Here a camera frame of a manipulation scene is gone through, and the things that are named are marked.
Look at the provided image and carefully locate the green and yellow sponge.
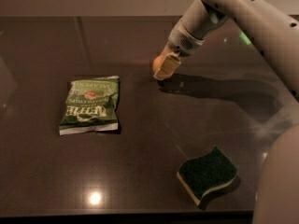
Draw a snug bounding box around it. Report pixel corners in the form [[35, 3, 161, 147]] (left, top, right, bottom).
[[177, 147, 237, 206]]

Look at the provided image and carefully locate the orange fruit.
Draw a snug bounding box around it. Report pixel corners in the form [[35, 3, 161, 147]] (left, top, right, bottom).
[[152, 55, 174, 80]]

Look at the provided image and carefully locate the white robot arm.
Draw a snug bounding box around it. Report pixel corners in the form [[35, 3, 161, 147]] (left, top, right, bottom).
[[152, 0, 299, 224]]

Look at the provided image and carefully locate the green kettle chips bag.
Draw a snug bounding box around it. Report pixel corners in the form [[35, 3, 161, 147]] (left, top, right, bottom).
[[59, 76, 120, 135]]

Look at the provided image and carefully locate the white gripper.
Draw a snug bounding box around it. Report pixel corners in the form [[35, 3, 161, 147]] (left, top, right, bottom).
[[152, 0, 227, 80]]

